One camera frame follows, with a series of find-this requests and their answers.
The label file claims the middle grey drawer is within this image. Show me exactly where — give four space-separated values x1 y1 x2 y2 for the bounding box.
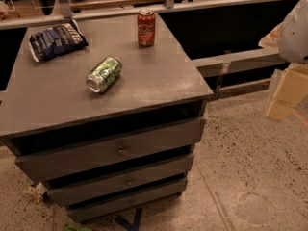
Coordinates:
48 153 193 207

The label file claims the green object on floor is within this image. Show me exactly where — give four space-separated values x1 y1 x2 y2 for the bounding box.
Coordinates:
63 223 93 231

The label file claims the blue chip bag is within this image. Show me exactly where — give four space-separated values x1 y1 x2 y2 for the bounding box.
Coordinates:
29 20 88 62

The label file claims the top grey drawer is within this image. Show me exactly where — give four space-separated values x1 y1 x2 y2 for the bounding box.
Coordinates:
15 117 205 182

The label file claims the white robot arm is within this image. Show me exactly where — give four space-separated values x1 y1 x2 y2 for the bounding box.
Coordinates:
258 0 308 121

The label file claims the crumpled tape scrap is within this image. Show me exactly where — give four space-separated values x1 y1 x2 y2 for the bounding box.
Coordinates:
23 182 47 203

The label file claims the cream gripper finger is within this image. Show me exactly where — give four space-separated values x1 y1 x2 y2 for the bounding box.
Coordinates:
258 24 282 48
266 69 308 121

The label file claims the grey drawer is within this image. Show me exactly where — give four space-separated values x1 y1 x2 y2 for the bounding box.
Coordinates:
67 178 188 222
48 153 193 207
15 117 205 182

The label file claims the green soda can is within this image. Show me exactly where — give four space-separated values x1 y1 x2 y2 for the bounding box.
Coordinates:
86 56 122 93

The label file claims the red coke can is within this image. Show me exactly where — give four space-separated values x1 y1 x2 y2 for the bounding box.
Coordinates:
137 9 156 46

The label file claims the blue floor tape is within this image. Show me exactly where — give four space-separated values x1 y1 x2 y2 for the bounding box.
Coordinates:
115 207 143 231

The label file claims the grey drawer cabinet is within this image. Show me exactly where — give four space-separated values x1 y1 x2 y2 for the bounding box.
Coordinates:
0 13 215 223

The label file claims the metal railing frame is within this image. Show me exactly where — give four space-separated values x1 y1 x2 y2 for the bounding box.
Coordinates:
0 0 299 95

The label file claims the bottom grey drawer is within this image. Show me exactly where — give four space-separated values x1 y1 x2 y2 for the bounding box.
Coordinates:
67 178 188 222

